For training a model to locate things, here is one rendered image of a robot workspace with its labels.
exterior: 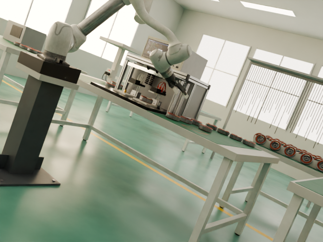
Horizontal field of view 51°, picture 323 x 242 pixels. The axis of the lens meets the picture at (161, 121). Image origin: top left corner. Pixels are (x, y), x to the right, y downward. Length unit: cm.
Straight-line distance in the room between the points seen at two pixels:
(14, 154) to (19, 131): 16
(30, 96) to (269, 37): 777
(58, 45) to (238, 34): 781
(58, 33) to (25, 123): 65
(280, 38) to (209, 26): 211
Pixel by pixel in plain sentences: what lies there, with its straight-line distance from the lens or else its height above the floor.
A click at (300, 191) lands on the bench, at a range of 192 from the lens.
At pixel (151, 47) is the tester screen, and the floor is 123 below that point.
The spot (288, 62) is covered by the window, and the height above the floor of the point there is 257.
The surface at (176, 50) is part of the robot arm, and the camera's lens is 232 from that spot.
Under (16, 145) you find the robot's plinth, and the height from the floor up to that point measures 21.
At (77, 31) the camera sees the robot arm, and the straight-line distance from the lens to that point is 263.
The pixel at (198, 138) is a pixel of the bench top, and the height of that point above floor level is 73.
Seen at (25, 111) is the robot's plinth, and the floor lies 45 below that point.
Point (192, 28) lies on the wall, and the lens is 1058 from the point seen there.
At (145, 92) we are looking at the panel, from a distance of 313.
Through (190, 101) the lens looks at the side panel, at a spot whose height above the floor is 92.
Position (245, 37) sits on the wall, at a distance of 977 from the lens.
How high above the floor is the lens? 98
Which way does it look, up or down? 6 degrees down
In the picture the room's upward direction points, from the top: 21 degrees clockwise
